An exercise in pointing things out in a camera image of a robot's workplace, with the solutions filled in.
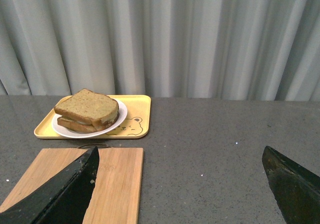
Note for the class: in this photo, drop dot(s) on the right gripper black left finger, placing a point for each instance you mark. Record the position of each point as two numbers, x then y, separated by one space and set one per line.
63 199

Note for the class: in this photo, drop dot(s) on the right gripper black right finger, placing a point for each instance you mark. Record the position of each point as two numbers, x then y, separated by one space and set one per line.
295 188

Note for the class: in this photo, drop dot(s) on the white round plate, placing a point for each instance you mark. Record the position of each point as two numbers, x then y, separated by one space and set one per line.
65 132

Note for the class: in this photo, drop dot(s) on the bread slice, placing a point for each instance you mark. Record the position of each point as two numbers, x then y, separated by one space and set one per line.
89 107
83 127

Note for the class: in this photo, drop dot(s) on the wooden cutting board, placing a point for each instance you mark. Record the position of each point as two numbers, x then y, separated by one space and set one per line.
116 196

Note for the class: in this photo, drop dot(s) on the yellow bear tray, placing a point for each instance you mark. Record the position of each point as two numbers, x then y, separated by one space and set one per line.
136 124

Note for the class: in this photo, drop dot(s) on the grey curtain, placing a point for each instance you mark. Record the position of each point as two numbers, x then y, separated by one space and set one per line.
227 49

